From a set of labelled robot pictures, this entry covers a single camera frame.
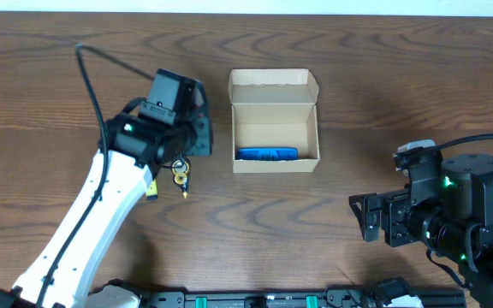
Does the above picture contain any correction tape dispenser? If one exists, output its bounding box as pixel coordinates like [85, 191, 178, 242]
[171, 157, 191, 198]

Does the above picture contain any blue plastic whiteboard eraser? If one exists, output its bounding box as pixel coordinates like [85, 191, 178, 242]
[236, 147, 299, 161]

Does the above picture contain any cardboard box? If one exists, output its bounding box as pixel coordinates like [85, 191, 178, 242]
[229, 68, 320, 174]

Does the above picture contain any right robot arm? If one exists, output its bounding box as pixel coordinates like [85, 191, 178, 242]
[349, 148, 493, 307]

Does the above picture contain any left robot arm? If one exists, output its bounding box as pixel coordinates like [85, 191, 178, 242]
[0, 69, 212, 307]

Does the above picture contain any yellow highlighter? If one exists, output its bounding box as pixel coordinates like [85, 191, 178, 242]
[146, 179, 158, 200]

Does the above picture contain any right black cable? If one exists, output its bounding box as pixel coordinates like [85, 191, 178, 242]
[437, 133, 493, 151]

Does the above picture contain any black cable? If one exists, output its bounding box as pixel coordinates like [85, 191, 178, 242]
[437, 133, 493, 151]
[35, 43, 153, 307]

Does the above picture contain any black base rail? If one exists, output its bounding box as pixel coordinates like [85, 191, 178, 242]
[141, 287, 466, 308]

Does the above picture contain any left black cable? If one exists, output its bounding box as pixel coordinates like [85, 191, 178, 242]
[35, 43, 153, 307]

